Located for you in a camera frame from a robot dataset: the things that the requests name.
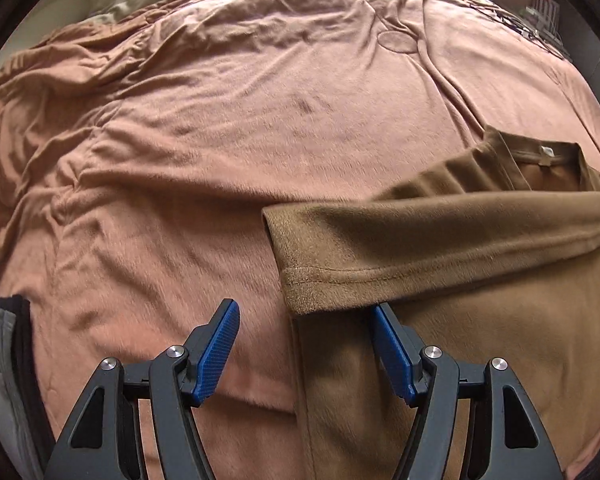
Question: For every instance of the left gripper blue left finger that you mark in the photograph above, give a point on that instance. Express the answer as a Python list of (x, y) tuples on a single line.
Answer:
[(208, 348)]

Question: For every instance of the brown printed t-shirt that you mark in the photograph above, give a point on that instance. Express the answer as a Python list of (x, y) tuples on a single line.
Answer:
[(495, 252)]

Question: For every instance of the cream padded headboard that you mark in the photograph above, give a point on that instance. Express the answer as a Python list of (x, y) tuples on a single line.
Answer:
[(44, 18)]

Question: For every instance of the salmon pink bed blanket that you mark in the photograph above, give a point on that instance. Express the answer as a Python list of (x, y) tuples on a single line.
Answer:
[(137, 160)]

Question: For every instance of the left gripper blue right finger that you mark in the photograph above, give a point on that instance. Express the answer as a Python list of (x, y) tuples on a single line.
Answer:
[(398, 350)]

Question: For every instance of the items on bedside cabinet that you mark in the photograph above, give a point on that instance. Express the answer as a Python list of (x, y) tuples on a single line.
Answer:
[(543, 17)]

